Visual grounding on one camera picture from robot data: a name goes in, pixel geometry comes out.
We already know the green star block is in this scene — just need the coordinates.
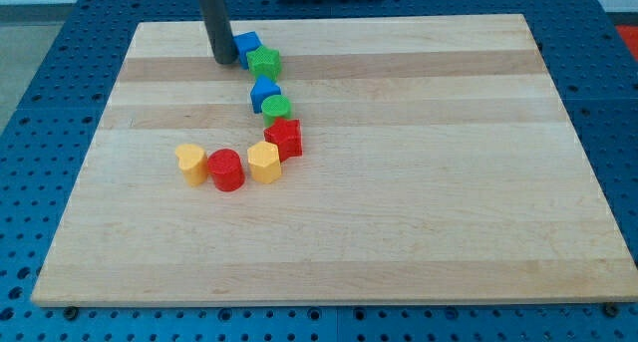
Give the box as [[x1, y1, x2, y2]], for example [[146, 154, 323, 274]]
[[246, 45, 282, 82]]

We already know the red star block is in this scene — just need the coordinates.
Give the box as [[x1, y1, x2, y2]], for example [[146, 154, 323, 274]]
[[263, 118, 303, 163]]

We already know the yellow hexagon block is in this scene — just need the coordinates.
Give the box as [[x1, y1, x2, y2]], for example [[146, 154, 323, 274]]
[[247, 141, 282, 183]]

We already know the green cylinder block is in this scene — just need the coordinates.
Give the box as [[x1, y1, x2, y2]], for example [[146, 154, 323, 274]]
[[261, 95, 292, 128]]

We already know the red cylinder block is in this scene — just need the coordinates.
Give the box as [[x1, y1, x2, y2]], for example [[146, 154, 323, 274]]
[[207, 149, 245, 192]]

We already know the blue pentagon block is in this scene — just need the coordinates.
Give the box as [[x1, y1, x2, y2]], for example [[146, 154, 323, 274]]
[[250, 75, 281, 114]]

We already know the light wooden board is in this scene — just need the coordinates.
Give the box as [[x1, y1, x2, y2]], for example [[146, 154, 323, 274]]
[[32, 14, 637, 307]]

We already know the yellow heart block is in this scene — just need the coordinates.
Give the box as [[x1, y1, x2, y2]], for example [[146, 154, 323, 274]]
[[174, 144, 208, 186]]

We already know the blue cube block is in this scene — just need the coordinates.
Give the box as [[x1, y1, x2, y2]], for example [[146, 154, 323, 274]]
[[233, 31, 262, 70]]

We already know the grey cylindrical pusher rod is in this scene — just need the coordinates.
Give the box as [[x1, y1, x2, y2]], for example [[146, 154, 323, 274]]
[[198, 0, 238, 65]]

